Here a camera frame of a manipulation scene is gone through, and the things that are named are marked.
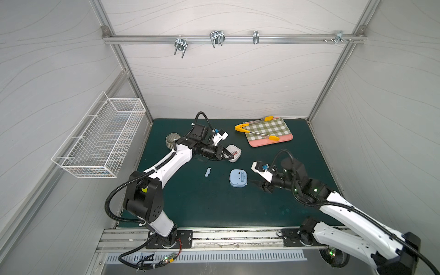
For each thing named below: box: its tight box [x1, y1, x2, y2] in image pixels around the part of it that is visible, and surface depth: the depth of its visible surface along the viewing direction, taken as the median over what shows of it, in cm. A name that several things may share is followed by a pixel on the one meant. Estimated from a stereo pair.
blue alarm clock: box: [229, 169, 248, 188], surface depth 91 cm
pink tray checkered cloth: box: [242, 117, 294, 147], surface depth 117 cm
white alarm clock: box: [225, 144, 242, 163], surface depth 102 cm
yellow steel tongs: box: [234, 115, 281, 141], surface depth 117 cm
